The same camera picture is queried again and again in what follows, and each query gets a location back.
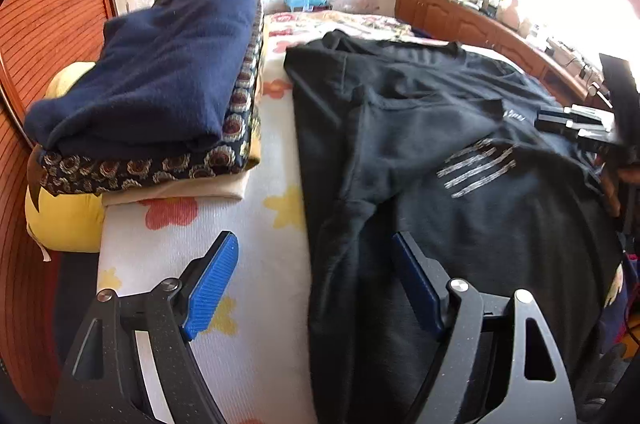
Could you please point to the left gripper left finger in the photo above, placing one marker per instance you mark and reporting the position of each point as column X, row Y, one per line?
column 102, row 380

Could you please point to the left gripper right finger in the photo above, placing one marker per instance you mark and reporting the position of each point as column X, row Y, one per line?
column 496, row 359

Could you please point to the black printed t-shirt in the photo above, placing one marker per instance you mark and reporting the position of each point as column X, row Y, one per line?
column 441, row 143

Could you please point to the person's right hand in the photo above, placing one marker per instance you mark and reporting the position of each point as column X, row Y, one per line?
column 611, row 177

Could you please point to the white strawberry print sheet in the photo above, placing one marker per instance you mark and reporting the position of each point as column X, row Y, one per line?
column 253, row 354

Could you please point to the yellow plush toy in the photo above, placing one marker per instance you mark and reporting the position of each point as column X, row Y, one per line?
column 71, row 224

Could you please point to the yellow patterned folded garment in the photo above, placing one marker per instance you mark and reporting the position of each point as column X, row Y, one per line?
column 232, row 186

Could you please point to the dark patterned folded garment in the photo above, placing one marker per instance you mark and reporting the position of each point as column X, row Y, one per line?
column 207, row 155

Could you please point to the wooden sideboard cabinet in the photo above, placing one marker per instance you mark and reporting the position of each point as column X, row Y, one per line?
column 450, row 21

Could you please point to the navy folded garment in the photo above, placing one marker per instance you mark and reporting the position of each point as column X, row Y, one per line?
column 164, row 74

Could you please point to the blue item on box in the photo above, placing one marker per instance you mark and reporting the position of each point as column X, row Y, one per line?
column 307, row 5

